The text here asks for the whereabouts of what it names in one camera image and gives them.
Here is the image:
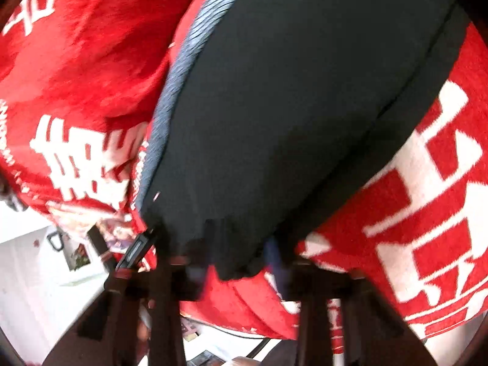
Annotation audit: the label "photo card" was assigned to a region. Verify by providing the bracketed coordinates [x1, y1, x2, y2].
[64, 243, 93, 272]

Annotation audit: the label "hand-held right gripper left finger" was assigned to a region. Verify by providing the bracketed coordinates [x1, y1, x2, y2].
[44, 226, 216, 366]

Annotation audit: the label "black pants with grey waistband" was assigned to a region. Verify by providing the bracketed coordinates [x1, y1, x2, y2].
[135, 0, 471, 281]

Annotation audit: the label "black clip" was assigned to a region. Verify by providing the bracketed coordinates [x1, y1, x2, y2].
[46, 232, 65, 252]

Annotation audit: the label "printed cushion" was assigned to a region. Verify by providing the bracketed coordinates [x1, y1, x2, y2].
[46, 200, 138, 254]

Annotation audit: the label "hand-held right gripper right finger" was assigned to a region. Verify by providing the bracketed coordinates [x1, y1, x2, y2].
[265, 236, 439, 366]

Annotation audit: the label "red printed blanket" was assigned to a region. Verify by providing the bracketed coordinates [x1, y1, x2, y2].
[0, 0, 488, 355]

